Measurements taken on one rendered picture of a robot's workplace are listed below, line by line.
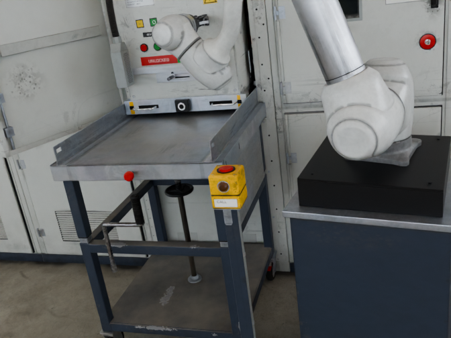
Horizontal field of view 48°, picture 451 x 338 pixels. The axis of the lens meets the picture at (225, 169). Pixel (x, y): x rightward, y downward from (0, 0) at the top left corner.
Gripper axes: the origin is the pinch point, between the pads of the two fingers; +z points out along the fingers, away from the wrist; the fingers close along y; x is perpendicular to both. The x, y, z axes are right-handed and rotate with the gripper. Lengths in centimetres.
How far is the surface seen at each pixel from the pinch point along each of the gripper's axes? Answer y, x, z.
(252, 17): 15.4, -2.8, 16.9
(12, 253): -139, -118, 16
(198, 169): 9, -40, -51
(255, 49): 15.1, -15.6, 16.9
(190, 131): -4.8, -38.3, -18.5
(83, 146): -42, -37, -34
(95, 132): -42, -35, -24
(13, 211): -128, -90, 15
